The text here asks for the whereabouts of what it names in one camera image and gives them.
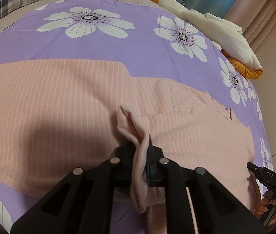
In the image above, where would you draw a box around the purple floral blanket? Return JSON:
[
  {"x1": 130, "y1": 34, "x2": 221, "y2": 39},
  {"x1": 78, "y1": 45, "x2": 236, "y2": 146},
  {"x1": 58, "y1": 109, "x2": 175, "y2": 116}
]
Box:
[{"x1": 0, "y1": 0, "x2": 275, "y2": 234}]

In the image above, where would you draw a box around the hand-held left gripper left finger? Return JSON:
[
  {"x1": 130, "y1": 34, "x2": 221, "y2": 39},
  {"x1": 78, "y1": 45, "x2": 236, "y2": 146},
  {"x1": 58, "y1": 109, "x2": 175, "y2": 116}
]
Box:
[{"x1": 10, "y1": 146, "x2": 139, "y2": 234}]

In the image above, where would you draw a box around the pink striped shirt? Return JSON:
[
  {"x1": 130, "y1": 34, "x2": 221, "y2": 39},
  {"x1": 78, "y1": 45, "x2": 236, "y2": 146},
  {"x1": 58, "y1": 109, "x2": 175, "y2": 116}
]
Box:
[{"x1": 0, "y1": 58, "x2": 263, "y2": 234}]

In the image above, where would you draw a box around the person's right hand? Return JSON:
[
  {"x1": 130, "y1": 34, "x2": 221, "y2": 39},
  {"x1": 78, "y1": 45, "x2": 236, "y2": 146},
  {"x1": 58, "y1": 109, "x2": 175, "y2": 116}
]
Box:
[{"x1": 254, "y1": 191, "x2": 276, "y2": 225}]

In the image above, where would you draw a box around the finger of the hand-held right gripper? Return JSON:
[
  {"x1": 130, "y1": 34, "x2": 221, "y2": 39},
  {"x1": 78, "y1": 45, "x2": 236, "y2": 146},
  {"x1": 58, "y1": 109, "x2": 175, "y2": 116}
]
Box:
[{"x1": 247, "y1": 162, "x2": 263, "y2": 178}]

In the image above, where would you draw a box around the pink curtain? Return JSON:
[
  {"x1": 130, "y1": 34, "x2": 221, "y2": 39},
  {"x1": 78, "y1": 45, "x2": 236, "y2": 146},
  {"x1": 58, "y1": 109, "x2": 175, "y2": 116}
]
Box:
[{"x1": 223, "y1": 0, "x2": 276, "y2": 54}]

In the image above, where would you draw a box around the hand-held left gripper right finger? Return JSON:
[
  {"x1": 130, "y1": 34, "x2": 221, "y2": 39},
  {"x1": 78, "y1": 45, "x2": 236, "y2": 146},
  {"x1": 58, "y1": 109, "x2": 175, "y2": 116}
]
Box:
[{"x1": 145, "y1": 134, "x2": 267, "y2": 234}]

